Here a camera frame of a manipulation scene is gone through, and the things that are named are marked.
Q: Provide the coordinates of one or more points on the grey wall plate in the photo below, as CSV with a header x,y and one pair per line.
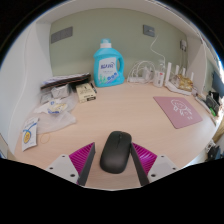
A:
x,y
62,34

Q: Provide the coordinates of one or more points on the white printed leaflet packet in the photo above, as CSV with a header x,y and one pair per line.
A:
x,y
29,134

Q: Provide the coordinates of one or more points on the blue detergent bottle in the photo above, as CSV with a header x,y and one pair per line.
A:
x,y
108,68

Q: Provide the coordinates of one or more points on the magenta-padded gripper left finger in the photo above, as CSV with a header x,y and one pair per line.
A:
x,y
61,165

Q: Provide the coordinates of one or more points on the stack of dark flat packets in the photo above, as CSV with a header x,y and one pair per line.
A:
x,y
65,81

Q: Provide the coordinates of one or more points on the white power strip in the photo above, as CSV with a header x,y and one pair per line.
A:
x,y
135,80

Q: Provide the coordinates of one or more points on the black pouch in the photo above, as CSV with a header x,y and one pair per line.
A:
x,y
212,100

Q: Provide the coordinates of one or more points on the white router with antennas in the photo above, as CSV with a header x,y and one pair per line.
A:
x,y
169,85

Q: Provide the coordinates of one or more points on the black computer mouse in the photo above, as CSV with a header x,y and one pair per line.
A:
x,y
115,151

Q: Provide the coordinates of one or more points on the wall socket with charger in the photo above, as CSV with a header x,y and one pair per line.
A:
x,y
183,45

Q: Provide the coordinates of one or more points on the grey wall socket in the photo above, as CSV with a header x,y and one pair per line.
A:
x,y
148,30

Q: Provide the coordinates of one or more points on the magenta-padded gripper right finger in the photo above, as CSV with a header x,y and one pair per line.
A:
x,y
160,165

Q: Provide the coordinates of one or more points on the yellow rubber band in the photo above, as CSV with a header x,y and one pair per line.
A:
x,y
41,138

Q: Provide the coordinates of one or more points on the clear plastic bag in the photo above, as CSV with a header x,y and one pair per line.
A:
x,y
55,121

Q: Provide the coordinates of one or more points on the yellow cardboard box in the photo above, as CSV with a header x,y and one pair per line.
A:
x,y
85,92

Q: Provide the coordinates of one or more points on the pink mouse pad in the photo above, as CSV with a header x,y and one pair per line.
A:
x,y
178,111

